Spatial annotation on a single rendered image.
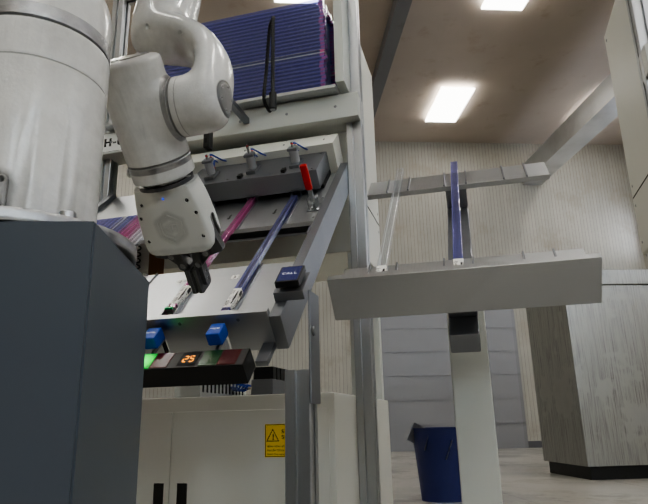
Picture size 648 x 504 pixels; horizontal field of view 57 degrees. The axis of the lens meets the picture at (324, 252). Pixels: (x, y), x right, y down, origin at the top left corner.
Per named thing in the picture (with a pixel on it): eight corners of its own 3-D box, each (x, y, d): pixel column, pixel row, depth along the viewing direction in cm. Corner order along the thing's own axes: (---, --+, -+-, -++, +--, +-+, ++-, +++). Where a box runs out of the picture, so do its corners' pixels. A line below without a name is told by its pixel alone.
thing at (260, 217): (321, 240, 127) (316, 219, 125) (57, 267, 143) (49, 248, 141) (344, 184, 156) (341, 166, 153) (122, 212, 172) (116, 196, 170)
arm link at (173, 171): (113, 173, 77) (121, 194, 78) (174, 164, 75) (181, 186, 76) (142, 152, 84) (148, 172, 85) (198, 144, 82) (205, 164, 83)
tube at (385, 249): (382, 300, 80) (381, 293, 80) (372, 301, 81) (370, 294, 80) (404, 173, 125) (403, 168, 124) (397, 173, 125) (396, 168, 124)
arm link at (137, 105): (203, 142, 82) (142, 152, 84) (174, 43, 76) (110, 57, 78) (182, 162, 75) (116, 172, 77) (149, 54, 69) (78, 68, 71)
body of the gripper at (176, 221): (117, 187, 78) (144, 262, 83) (187, 177, 76) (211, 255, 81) (142, 168, 85) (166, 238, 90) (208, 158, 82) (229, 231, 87)
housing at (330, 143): (343, 194, 152) (332, 141, 146) (171, 215, 165) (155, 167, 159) (347, 183, 159) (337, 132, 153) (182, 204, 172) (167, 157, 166)
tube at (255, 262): (227, 319, 94) (226, 313, 94) (219, 320, 95) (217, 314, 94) (297, 199, 138) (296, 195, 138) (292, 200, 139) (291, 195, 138)
